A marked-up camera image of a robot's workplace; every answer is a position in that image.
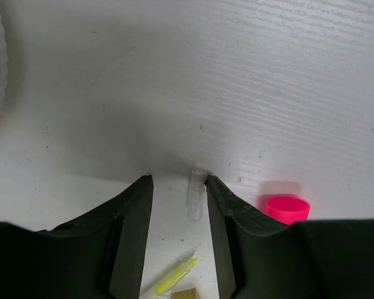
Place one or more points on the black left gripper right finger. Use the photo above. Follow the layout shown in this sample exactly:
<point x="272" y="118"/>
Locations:
<point x="257" y="256"/>

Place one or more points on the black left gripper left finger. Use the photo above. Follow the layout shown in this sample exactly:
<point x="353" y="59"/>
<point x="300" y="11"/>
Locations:
<point x="99" y="254"/>

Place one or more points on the yellow clear pen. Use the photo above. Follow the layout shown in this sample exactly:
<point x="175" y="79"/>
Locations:
<point x="171" y="278"/>

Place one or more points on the pink black highlighter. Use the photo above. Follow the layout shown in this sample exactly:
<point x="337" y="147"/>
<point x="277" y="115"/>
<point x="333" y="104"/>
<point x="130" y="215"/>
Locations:
<point x="287" y="208"/>

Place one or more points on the tan eraser block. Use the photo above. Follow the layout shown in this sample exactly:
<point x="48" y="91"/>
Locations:
<point x="191" y="293"/>

